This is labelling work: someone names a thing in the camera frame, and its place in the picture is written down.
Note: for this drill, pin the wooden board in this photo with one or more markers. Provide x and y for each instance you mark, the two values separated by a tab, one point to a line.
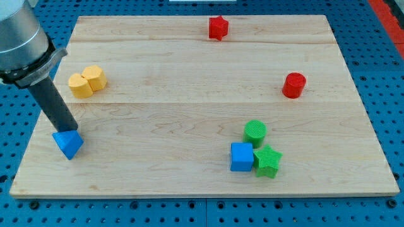
175	101

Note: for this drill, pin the blue triangle block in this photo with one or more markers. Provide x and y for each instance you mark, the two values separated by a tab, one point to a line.
69	142

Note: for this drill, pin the blue cube block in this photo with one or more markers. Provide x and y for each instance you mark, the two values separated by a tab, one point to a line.
241	157

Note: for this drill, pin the green star block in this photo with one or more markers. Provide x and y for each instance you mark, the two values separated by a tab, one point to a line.
266	162

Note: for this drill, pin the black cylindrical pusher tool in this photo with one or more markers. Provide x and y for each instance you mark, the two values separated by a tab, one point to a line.
49	99

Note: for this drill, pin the yellow hexagon block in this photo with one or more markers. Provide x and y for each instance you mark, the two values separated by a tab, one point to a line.
95	76

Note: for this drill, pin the green cylinder block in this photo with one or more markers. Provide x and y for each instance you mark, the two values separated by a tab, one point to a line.
254	133

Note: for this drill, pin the red cylinder block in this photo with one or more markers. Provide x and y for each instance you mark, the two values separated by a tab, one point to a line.
294	85

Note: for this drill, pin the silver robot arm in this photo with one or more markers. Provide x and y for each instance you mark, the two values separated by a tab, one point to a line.
27	52

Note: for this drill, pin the red star block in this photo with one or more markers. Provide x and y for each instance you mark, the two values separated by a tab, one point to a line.
218	28

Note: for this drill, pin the yellow heart block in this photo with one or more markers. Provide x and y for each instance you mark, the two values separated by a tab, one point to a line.
79	86

